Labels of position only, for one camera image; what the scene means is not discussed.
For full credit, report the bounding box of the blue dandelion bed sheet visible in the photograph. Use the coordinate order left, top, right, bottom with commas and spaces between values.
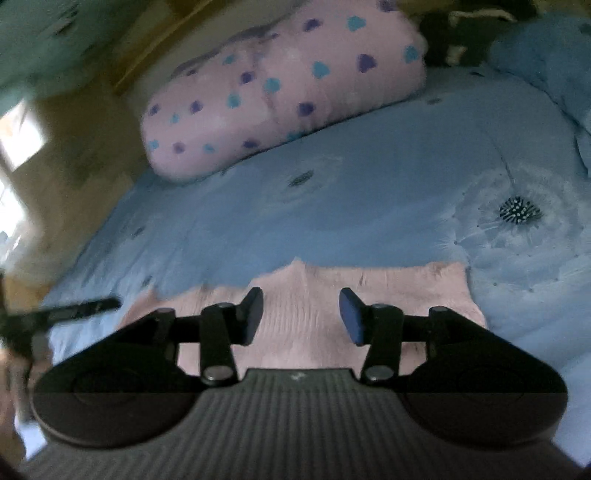
44, 67, 590, 464

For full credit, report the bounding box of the pink heart-patterned pillow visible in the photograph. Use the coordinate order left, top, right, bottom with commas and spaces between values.
141, 1, 427, 181

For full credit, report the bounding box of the pink knitted sweater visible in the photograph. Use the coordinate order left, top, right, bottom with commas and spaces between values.
115, 257, 489, 377

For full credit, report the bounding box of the teal patterned curtain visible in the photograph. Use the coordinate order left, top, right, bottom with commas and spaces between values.
1, 1, 149, 112

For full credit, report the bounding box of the blue dandelion pillow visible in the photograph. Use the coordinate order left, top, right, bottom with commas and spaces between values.
488, 11, 591, 179

